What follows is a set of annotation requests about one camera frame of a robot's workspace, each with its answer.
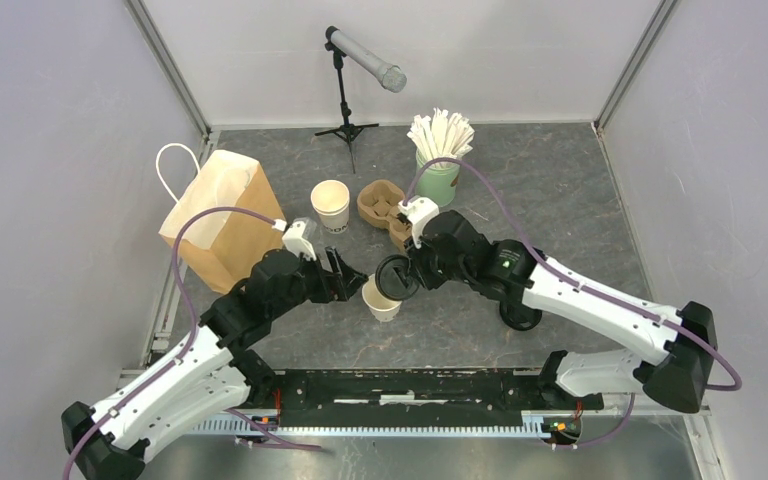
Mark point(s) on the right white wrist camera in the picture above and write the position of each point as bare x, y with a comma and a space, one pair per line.
419, 211

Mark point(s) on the black microphone stand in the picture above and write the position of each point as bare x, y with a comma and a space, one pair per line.
346, 131

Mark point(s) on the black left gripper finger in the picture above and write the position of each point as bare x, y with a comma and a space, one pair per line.
342, 290
341, 269

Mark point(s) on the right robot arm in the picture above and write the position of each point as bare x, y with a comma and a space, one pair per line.
666, 352

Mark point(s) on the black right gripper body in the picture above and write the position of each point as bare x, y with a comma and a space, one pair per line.
432, 271

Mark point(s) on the brown pulp cup carrier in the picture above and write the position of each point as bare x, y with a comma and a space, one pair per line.
377, 204

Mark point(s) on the brown paper bag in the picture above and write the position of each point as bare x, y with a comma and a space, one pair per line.
222, 248

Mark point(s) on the grey microphone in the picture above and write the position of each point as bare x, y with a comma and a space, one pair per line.
388, 75

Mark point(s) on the black plastic cup lid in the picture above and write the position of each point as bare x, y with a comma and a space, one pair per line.
394, 279

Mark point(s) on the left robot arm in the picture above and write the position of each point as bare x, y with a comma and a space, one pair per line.
212, 369

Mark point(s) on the white paper cup printed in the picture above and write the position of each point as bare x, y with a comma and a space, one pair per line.
330, 199

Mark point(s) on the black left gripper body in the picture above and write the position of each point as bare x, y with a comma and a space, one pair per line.
318, 284

